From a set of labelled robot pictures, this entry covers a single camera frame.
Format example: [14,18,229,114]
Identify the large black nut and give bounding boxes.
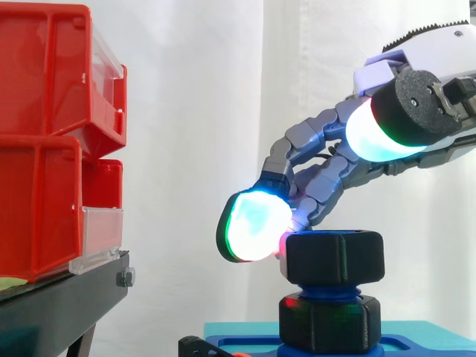
[278,292,382,353]
[277,229,385,286]

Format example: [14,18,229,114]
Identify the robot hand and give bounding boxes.
[216,17,476,265]

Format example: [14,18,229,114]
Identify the turquoise plate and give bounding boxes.
[204,319,476,357]

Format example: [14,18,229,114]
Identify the blue bolt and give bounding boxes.
[275,281,385,357]

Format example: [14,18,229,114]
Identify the black-and-orange clip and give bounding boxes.
[178,335,241,357]

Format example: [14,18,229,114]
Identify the red bin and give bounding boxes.
[0,4,129,158]
[0,134,125,283]

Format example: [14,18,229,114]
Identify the black stand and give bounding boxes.
[0,251,136,357]

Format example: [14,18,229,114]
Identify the blue plate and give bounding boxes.
[205,334,457,357]

